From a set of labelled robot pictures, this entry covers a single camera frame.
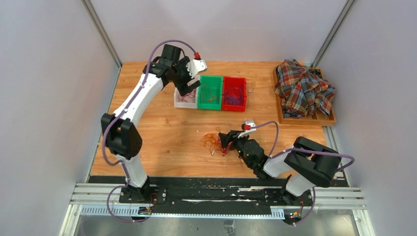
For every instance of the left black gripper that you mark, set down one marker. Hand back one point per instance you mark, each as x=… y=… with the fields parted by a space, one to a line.
x=182 y=86

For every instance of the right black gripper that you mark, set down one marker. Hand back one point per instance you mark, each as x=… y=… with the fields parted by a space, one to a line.
x=232 y=135

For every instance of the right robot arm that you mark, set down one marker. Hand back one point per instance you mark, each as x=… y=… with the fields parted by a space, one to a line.
x=314 y=164

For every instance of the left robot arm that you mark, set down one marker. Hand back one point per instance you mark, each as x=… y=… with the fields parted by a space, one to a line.
x=121 y=141

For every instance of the white plastic bin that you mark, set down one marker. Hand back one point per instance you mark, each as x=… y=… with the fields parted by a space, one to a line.
x=189 y=101

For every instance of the green plastic bin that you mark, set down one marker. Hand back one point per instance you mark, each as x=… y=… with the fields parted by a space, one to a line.
x=210 y=92

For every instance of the red plastic bin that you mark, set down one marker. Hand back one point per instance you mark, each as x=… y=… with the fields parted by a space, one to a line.
x=234 y=94

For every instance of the plaid cloth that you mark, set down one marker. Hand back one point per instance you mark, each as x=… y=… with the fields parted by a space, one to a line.
x=303 y=90

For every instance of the wooden tray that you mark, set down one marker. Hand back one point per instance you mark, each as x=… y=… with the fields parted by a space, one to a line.
x=316 y=119

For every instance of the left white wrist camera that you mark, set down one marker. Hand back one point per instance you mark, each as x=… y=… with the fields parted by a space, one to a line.
x=196 y=66

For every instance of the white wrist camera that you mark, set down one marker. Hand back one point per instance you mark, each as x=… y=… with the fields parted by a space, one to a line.
x=196 y=66
x=248 y=127

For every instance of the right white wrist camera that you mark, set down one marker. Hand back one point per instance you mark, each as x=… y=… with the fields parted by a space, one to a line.
x=248 y=127

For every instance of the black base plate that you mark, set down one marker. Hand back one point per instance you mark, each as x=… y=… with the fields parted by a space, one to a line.
x=215 y=196

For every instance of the aluminium frame rail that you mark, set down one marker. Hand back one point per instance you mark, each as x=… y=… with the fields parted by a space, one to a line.
x=103 y=199

